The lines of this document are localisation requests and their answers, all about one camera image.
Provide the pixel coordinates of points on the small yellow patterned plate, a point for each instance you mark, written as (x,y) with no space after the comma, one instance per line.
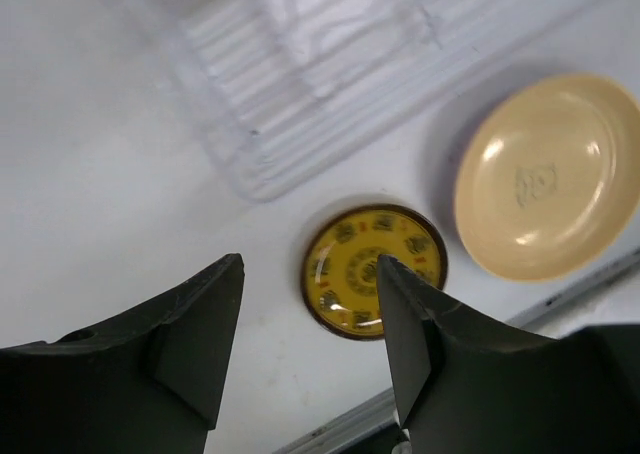
(338,272)

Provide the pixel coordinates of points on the purple plastic plate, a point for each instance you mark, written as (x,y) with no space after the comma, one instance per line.
(459,147)

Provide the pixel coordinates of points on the pale yellow plastic plate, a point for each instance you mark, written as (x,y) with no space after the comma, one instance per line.
(551,178)

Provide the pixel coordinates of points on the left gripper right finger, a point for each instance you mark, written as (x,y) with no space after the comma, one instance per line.
(467,383)

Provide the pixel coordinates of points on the white wire dish rack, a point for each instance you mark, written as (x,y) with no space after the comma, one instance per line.
(279,90)

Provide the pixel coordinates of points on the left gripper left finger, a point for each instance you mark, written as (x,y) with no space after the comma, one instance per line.
(148,380)

